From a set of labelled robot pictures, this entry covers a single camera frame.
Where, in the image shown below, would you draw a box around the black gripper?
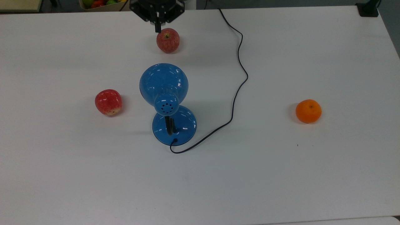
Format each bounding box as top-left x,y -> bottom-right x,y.
129,0 -> 185,33

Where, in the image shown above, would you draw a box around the blue desk lamp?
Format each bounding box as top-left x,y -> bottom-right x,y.
139,63 -> 197,146

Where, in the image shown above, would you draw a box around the pale red apple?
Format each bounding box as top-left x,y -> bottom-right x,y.
156,28 -> 180,54

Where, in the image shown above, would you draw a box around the fruit basket at edge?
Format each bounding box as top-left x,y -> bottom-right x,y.
79,0 -> 129,12

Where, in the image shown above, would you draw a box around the bright red apple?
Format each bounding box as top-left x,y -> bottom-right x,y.
95,89 -> 123,116

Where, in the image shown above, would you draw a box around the light wooden board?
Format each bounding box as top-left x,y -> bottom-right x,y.
0,0 -> 43,13

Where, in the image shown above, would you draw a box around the orange mandarin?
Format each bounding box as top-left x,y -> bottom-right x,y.
295,99 -> 322,124

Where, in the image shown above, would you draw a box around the black clamp base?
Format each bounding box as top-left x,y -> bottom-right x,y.
356,0 -> 381,18

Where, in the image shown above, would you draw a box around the black lamp power cable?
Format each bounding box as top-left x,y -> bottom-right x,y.
170,8 -> 249,154

